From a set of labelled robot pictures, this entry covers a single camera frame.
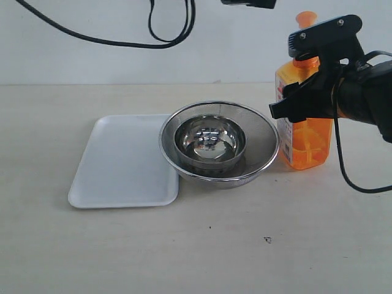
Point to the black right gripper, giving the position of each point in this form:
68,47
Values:
334,90

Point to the orange pump soap bottle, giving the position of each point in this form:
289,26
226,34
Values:
305,144

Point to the small stainless steel bowl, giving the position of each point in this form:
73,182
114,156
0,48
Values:
210,142

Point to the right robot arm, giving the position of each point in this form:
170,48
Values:
376,84

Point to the steel mesh colander basin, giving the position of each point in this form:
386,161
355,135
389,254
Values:
261,148

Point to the white rectangular plastic tray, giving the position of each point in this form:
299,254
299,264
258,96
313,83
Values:
123,167

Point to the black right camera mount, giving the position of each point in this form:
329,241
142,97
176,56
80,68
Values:
331,40

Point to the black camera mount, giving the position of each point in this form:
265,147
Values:
263,4
331,40

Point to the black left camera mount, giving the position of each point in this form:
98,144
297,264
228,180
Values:
263,4

